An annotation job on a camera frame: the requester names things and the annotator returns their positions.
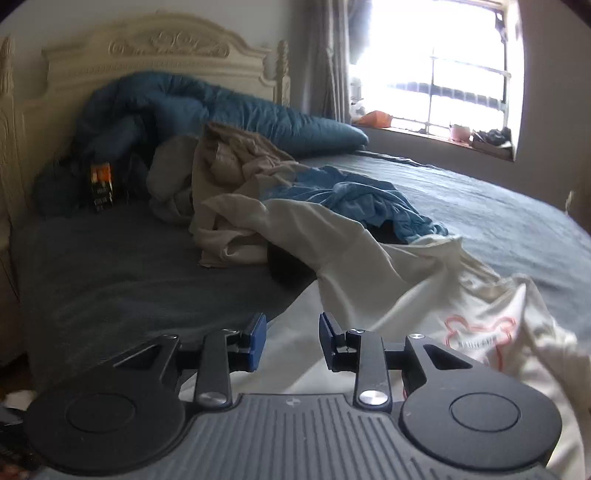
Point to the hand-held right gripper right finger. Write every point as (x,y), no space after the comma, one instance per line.
(328,341)

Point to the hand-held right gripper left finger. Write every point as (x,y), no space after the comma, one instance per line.
(258,341)

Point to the black garment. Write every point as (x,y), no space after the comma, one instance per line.
(286,270)

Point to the light blue garment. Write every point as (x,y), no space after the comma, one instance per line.
(360,203)

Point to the tan garment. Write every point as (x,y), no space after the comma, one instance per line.
(231,161)

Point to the grey beige garment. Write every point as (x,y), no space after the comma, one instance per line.
(168,175)

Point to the orange bag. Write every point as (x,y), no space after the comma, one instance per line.
(374,119)

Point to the dark blue quilt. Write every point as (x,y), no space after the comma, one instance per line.
(184,101)

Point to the grey curtain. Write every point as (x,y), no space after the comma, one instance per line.
(330,60)

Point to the barred window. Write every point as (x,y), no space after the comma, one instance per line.
(438,55)

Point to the cream carved headboard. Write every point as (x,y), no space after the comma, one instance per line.
(138,50)

